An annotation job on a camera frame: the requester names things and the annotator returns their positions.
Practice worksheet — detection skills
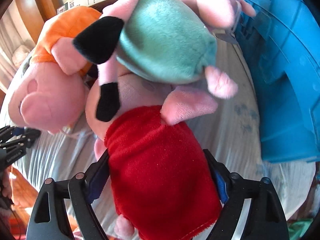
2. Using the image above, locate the pig plush orange dress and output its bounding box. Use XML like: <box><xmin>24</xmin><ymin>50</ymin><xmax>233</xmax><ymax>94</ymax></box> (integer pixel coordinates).
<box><xmin>8</xmin><ymin>6</ymin><xmax>101</xmax><ymax>134</ymax></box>

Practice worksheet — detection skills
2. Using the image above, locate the pig plush red dress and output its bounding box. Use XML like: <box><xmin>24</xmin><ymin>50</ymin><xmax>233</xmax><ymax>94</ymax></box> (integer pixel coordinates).
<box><xmin>85</xmin><ymin>74</ymin><xmax>222</xmax><ymax>239</ymax></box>

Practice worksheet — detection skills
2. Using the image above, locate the pig plush teal shirt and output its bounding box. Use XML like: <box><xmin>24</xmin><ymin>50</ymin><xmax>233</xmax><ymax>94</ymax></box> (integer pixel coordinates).
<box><xmin>73</xmin><ymin>0</ymin><xmax>256</xmax><ymax>125</ymax></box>

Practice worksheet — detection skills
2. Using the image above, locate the person left hand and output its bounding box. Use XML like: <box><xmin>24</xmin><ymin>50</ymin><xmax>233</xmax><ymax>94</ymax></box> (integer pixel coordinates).
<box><xmin>1</xmin><ymin>170</ymin><xmax>12</xmax><ymax>199</ymax></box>

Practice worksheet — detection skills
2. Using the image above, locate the blue plastic crate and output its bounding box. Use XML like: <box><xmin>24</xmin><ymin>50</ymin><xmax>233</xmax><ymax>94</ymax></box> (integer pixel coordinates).
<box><xmin>235</xmin><ymin>0</ymin><xmax>319</xmax><ymax>163</ymax></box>

